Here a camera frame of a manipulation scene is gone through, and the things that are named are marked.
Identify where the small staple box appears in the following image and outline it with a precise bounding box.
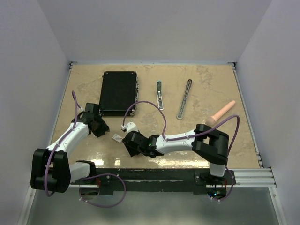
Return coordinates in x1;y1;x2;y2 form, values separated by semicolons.
112;134;123;143

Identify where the silver black stapler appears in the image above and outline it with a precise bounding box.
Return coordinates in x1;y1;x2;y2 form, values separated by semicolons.
176;79;193;120

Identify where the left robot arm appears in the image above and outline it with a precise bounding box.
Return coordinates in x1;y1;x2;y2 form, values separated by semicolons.
30;103;109;196

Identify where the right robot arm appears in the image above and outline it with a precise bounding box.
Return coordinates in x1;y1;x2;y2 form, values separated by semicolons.
121;122;229;184

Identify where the black briefcase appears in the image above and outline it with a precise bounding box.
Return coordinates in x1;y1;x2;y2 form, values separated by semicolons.
99;71;139;117

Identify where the pink silicone cone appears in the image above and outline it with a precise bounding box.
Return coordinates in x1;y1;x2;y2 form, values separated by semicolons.
205;100;236;127

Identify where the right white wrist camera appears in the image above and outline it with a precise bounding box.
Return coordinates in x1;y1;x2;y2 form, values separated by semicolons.
121;122;139;133

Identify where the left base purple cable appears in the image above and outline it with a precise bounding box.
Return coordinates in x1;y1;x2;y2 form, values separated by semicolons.
79;173;127;208

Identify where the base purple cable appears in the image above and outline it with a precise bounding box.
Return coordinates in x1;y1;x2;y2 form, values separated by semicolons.
210;166;235;202
79;173;127;208

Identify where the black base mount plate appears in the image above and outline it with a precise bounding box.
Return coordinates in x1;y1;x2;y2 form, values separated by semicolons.
70;167;235;196

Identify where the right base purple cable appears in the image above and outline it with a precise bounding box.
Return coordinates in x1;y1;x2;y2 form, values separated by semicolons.
210;166;235;202

